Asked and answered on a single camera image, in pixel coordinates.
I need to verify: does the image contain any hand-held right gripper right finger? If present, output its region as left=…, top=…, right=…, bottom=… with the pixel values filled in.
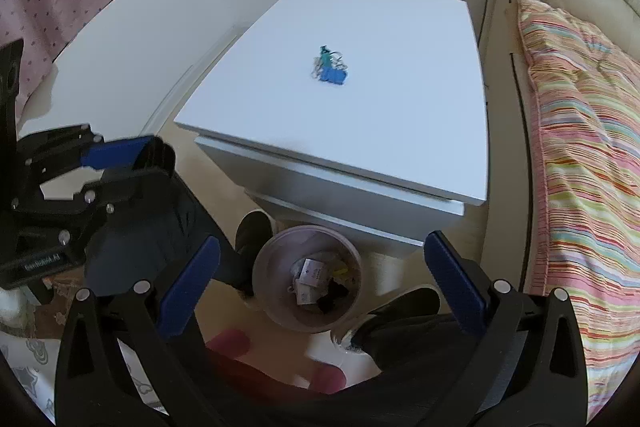
left=424, top=231, right=588, bottom=427

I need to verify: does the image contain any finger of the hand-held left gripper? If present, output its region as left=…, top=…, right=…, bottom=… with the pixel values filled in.
left=20, top=123, right=159, bottom=181
left=12, top=176, right=132, bottom=234

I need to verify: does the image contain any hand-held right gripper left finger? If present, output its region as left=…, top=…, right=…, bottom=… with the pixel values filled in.
left=54, top=234, right=223, bottom=427

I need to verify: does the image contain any pink trash bin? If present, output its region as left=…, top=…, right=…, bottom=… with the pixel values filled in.
left=251, top=225, right=363, bottom=334

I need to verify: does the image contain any black shoe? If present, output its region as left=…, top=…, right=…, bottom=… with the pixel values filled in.
left=345, top=287, right=442, bottom=350
left=234, top=211, right=275, bottom=303

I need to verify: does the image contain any pink rounded object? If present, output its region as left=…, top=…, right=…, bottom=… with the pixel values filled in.
left=205, top=328, right=348, bottom=413

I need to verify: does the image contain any patterned floor mat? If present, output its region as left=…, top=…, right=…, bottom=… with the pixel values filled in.
left=0, top=297, right=166, bottom=415

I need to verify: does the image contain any striped pillow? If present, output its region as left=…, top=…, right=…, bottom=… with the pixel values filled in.
left=515, top=0, right=640, bottom=408

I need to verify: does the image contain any white bedside table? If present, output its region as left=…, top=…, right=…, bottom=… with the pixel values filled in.
left=173, top=0, right=490, bottom=248

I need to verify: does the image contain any blue binder clip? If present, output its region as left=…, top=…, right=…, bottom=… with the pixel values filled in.
left=319, top=65, right=348, bottom=86

